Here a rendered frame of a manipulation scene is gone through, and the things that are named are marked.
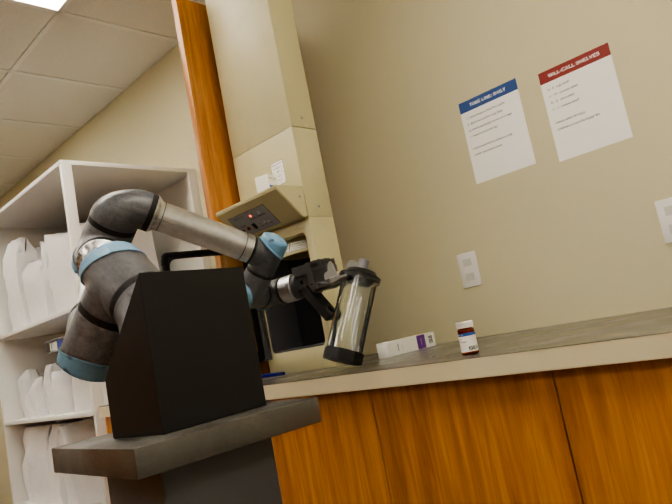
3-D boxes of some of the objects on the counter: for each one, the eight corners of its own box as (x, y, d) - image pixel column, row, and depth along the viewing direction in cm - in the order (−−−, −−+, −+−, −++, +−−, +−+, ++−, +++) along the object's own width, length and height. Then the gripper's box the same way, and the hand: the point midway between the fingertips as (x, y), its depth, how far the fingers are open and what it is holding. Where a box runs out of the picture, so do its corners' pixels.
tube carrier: (372, 364, 156) (388, 282, 161) (348, 355, 148) (366, 270, 153) (338, 358, 163) (354, 280, 168) (313, 350, 154) (331, 268, 160)
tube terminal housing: (322, 363, 227) (285, 163, 237) (389, 353, 205) (344, 133, 215) (270, 376, 209) (232, 159, 219) (337, 366, 187) (291, 125, 197)
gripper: (274, 270, 164) (336, 249, 154) (312, 267, 180) (371, 248, 169) (281, 301, 163) (344, 283, 153) (319, 296, 179) (379, 279, 168)
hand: (360, 276), depth 161 cm, fingers open, 12 cm apart
